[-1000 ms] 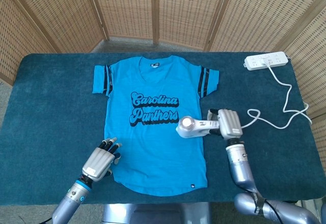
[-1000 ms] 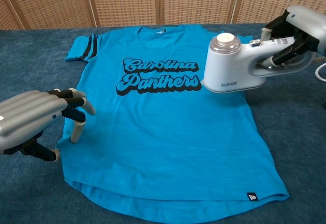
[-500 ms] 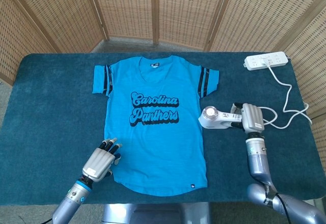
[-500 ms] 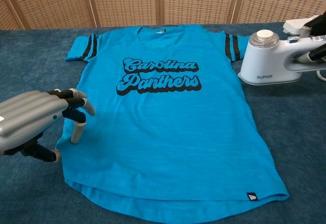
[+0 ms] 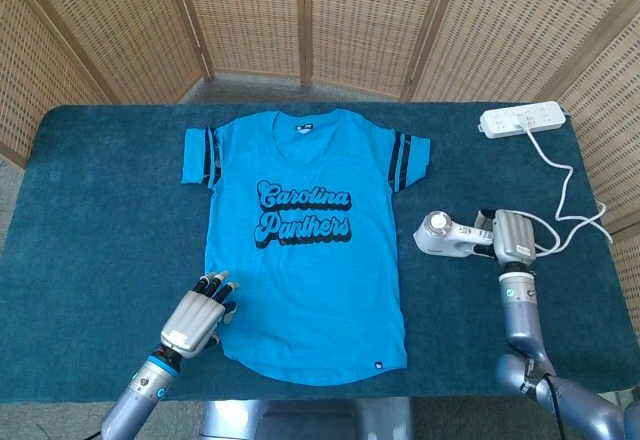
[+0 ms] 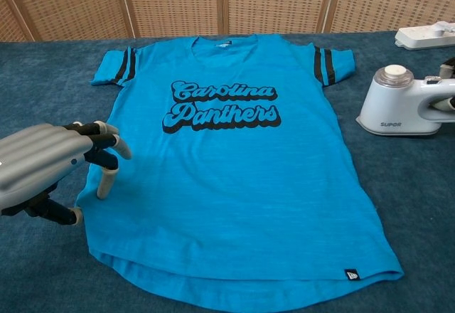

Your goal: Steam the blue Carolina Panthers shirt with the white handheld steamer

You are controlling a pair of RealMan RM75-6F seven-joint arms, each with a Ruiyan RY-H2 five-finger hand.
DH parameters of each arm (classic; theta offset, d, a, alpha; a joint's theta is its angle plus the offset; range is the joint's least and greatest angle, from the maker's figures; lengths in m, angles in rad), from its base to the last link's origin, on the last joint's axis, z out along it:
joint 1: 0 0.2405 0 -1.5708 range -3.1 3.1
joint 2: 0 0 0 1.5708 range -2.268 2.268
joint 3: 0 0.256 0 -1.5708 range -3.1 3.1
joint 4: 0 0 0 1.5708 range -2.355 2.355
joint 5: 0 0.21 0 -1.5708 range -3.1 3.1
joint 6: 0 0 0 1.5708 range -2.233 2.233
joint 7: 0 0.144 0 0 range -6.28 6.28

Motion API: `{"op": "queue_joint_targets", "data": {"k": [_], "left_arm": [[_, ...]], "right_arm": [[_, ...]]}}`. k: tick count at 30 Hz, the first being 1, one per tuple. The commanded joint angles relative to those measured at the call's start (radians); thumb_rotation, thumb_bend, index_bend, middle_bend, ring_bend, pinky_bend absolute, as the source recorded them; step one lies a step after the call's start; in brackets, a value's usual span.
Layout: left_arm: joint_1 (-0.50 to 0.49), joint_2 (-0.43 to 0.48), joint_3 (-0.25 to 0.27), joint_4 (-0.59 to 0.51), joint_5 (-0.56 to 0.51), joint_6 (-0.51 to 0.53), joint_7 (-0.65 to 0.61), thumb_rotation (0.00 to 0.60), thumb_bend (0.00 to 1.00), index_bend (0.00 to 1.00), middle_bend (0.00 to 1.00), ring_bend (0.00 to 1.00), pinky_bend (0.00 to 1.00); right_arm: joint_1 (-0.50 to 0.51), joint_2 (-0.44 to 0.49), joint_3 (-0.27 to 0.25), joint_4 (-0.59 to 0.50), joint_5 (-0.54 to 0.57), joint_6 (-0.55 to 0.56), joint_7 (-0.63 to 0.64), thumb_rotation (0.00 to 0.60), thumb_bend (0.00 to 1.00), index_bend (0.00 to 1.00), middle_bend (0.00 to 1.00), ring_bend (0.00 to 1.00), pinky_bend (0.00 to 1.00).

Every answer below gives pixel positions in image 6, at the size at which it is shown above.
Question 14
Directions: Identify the wicker folding screen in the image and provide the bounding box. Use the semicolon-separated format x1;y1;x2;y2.
0;0;455;43

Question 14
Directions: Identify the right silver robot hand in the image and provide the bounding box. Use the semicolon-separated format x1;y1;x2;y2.
430;56;455;111

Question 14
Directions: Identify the dark blue carpeted table surface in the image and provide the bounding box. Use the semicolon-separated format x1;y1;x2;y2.
0;30;455;313

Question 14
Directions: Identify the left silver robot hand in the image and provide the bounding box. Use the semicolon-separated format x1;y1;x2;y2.
0;120;132;226

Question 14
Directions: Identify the white power strip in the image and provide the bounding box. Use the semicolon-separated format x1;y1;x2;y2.
394;21;455;51

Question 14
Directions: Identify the white handheld garment steamer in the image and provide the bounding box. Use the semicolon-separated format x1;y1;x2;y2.
355;63;455;137

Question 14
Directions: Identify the blue Carolina Panthers t-shirt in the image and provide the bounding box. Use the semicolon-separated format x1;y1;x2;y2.
75;33;405;313

